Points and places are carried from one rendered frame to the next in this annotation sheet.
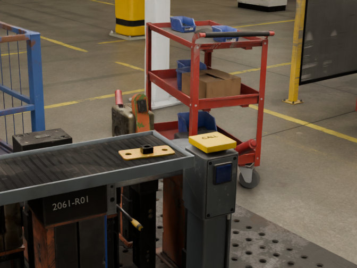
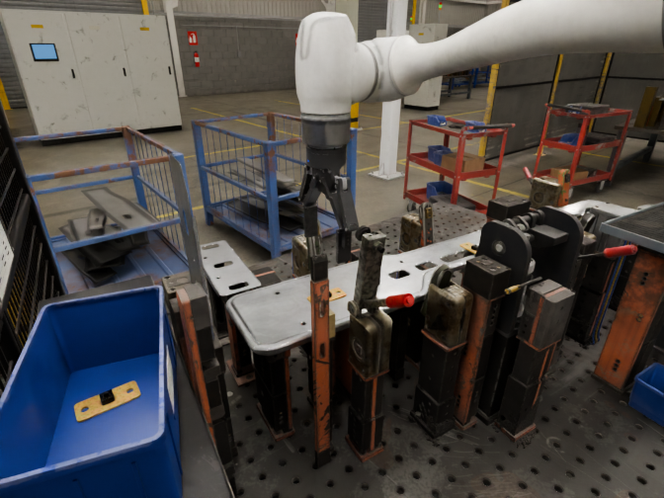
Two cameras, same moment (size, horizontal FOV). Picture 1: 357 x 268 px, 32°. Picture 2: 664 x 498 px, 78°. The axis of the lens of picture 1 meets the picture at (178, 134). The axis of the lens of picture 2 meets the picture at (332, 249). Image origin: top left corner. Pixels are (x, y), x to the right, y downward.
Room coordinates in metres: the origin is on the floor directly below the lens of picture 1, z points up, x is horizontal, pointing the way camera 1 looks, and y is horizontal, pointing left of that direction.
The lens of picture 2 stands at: (0.02, 0.93, 1.50)
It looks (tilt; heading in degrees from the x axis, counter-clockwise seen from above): 26 degrees down; 0
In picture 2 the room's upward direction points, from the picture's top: straight up
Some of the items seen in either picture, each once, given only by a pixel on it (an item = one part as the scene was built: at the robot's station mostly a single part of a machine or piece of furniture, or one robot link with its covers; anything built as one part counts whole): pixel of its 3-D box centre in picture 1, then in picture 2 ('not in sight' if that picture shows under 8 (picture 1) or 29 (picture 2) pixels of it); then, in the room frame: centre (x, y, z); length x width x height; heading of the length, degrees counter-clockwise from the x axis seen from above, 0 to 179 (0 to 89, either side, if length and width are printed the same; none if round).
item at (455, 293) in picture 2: not in sight; (441, 362); (0.71, 0.69, 0.88); 0.11 x 0.09 x 0.37; 30
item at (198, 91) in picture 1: (203, 100); (452, 173); (3.58, -0.15, 0.49); 0.81 x 0.47 x 0.97; 23
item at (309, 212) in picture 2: not in sight; (310, 221); (0.84, 0.97, 1.16); 0.03 x 0.01 x 0.07; 120
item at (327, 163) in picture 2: not in sight; (325, 168); (0.79, 0.94, 1.29); 0.08 x 0.07 x 0.09; 30
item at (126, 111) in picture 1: (131, 175); (539, 225); (1.48, 0.12, 0.88); 0.15 x 0.11 x 0.36; 30
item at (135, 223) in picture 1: (126, 214); not in sight; (1.01, 0.09, 1.00); 0.12 x 0.01 x 0.01; 30
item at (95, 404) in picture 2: not in sight; (107, 397); (0.46, 1.25, 1.04); 0.08 x 0.04 x 0.01; 126
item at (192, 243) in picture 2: not in sight; (193, 254); (0.66, 1.17, 1.17); 0.12 x 0.01 x 0.34; 30
